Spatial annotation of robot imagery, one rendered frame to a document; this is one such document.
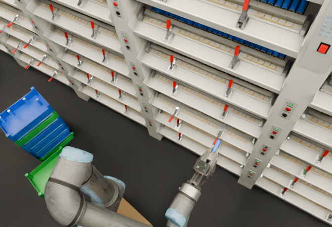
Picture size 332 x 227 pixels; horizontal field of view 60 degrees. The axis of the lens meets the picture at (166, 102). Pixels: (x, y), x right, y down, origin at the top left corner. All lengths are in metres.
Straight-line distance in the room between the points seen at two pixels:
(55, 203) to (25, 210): 1.19
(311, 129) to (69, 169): 0.89
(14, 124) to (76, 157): 1.01
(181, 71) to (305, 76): 0.54
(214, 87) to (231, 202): 0.99
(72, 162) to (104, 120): 1.23
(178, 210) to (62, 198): 0.47
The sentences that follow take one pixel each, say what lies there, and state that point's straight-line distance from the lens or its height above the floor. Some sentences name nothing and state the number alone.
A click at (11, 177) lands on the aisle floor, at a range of 2.41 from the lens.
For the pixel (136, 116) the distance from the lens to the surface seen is 2.07.
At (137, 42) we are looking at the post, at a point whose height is 1.05.
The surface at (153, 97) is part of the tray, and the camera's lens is 1.65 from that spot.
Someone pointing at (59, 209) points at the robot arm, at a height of 0.97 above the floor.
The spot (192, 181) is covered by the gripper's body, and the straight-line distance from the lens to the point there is 1.30.
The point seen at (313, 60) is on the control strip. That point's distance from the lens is 0.88.
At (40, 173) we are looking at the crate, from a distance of 2.31.
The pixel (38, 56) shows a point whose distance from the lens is 2.39.
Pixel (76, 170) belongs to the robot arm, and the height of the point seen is 0.99.
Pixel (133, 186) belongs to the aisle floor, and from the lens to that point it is 2.06.
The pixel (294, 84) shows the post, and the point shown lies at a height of 1.18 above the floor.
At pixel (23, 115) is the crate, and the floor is 0.40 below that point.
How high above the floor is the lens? 1.96
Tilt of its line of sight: 59 degrees down
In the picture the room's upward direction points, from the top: 9 degrees counter-clockwise
